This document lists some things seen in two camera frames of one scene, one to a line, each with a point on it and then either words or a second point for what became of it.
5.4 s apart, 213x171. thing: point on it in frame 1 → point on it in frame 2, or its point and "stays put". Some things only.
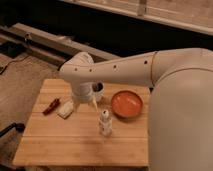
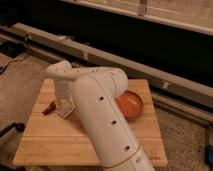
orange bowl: x=126 y=104 stays put
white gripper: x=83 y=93 → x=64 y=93
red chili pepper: x=51 y=107 stays put
